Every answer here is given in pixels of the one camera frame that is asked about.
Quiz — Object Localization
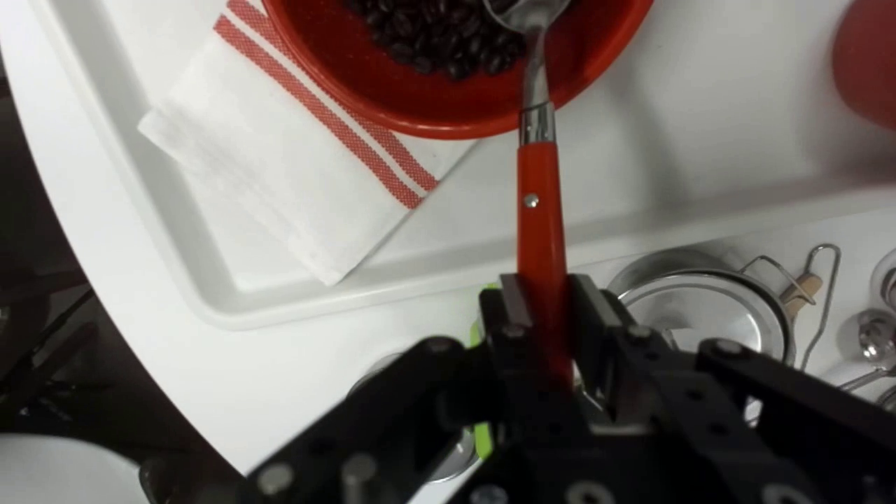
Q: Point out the white plastic tray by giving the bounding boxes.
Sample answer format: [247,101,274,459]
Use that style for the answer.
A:
[25,0,896,329]

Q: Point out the small steel cup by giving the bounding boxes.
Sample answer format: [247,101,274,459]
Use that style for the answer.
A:
[849,248,896,413]

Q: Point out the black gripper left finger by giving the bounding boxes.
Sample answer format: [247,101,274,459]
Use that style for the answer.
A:
[247,273,564,504]

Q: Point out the red handled steel spoon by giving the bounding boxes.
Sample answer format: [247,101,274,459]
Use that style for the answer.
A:
[481,0,573,385]

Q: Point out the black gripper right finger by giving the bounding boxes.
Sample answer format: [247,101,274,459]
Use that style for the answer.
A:
[568,273,896,504]

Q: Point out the red mug cup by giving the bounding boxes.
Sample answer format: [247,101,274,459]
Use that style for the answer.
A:
[831,0,896,130]

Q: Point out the red bowl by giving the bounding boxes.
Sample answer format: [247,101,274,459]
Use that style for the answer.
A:
[260,0,657,143]

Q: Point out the dark coffee beans heap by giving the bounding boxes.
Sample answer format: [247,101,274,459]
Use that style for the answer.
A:
[338,0,534,80]

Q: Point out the green plastic tool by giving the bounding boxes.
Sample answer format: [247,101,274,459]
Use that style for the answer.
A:
[463,311,498,473]

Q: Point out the white towel red stripes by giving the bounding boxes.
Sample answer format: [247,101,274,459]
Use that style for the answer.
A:
[135,0,481,289]

